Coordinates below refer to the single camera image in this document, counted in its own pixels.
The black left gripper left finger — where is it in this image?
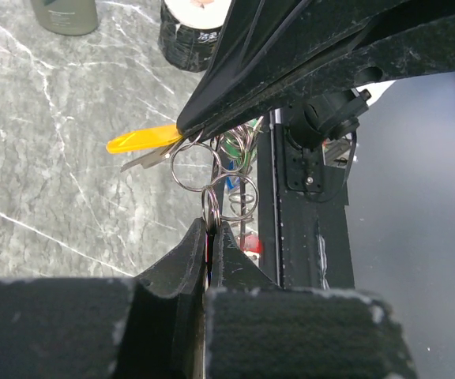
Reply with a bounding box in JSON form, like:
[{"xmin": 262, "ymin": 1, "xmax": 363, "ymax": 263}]
[{"xmin": 0, "ymin": 219, "xmax": 206, "ymax": 378}]

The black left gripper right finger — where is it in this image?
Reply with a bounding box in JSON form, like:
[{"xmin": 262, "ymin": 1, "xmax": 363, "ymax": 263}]
[{"xmin": 205, "ymin": 223, "xmax": 417, "ymax": 378}]

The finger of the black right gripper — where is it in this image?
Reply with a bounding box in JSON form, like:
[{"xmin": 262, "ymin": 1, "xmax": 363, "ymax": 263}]
[
  {"xmin": 177, "ymin": 1, "xmax": 414, "ymax": 133},
  {"xmin": 201, "ymin": 7, "xmax": 455, "ymax": 137}
]

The silver key with yellow tag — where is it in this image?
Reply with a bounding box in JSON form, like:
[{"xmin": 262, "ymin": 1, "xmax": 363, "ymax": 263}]
[{"xmin": 120, "ymin": 142, "xmax": 180, "ymax": 172}]

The yellow key tag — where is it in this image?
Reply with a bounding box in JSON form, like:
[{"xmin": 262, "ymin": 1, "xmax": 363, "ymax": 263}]
[{"xmin": 106, "ymin": 124, "xmax": 182, "ymax": 154}]

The black tape roll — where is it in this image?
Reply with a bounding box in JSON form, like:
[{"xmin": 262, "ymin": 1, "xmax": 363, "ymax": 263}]
[{"xmin": 158, "ymin": 0, "xmax": 231, "ymax": 73}]

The red key tag inner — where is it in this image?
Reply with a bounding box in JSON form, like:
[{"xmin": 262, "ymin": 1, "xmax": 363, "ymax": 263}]
[{"xmin": 239, "ymin": 232, "xmax": 263, "ymax": 258}]

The green key tag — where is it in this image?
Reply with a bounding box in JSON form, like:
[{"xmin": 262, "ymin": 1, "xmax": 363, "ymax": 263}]
[{"xmin": 220, "ymin": 116, "xmax": 264, "ymax": 174}]

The blue key tag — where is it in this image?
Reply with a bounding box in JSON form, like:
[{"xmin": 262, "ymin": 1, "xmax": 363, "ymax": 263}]
[{"xmin": 226, "ymin": 176, "xmax": 240, "ymax": 191}]

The soap pump bottle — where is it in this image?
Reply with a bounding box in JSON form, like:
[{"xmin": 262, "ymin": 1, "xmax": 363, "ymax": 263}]
[{"xmin": 30, "ymin": 0, "xmax": 99, "ymax": 36}]

